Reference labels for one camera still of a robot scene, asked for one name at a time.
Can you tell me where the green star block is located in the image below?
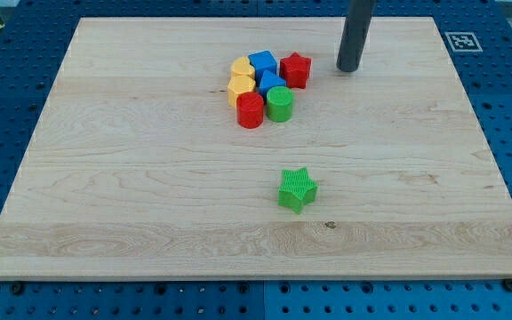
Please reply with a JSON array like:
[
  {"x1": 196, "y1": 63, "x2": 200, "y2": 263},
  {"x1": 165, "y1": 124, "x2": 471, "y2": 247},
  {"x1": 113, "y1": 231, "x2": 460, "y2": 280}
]
[{"x1": 277, "y1": 167, "x2": 318, "y2": 214}]

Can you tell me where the red star block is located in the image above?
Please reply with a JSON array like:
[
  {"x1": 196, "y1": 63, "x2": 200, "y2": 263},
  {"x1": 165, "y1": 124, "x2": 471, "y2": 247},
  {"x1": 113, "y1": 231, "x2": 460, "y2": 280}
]
[{"x1": 279, "y1": 52, "x2": 312, "y2": 89}]

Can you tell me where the light wooden board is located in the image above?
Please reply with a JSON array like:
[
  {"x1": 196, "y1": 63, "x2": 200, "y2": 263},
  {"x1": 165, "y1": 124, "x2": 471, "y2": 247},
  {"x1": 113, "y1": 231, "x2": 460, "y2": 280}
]
[{"x1": 0, "y1": 17, "x2": 512, "y2": 282}]

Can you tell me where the red cylinder block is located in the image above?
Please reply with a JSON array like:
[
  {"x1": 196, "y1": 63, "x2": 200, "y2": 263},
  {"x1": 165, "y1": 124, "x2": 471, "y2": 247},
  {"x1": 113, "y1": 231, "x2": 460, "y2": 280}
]
[{"x1": 236, "y1": 92, "x2": 264, "y2": 129}]

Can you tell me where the green cylinder block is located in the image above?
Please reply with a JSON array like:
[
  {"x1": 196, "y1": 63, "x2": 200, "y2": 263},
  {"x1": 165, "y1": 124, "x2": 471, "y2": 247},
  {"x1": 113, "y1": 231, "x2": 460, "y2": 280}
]
[{"x1": 266, "y1": 86, "x2": 294, "y2": 123}]

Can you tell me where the yellow hexagon block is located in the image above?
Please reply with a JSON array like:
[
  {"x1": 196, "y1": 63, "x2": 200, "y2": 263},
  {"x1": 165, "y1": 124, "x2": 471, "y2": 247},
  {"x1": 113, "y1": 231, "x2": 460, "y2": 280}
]
[{"x1": 228, "y1": 76, "x2": 256, "y2": 108}]

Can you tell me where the blue triangle block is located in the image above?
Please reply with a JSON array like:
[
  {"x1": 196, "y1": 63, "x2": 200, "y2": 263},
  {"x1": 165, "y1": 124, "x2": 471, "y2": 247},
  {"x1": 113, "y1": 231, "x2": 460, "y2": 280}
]
[{"x1": 259, "y1": 70, "x2": 286, "y2": 100}]

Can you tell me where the yellow heart block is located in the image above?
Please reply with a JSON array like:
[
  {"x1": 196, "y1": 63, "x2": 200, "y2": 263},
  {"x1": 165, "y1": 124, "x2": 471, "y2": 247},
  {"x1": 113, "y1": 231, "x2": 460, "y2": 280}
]
[{"x1": 230, "y1": 56, "x2": 255, "y2": 80}]

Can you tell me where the blue cube block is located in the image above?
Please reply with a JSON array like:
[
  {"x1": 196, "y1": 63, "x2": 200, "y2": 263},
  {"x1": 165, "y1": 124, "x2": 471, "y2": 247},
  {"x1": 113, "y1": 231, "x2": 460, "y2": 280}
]
[{"x1": 248, "y1": 51, "x2": 277, "y2": 84}]

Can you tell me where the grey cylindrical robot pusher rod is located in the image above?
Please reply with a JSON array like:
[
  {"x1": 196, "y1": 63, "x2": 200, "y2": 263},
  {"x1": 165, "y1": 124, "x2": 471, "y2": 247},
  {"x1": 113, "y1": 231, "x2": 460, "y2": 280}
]
[{"x1": 336, "y1": 0, "x2": 376, "y2": 73}]

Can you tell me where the white fiducial marker tag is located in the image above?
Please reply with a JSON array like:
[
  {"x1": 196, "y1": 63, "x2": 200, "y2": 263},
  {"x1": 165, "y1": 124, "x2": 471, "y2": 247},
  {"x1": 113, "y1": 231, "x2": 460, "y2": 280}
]
[{"x1": 445, "y1": 31, "x2": 483, "y2": 52}]

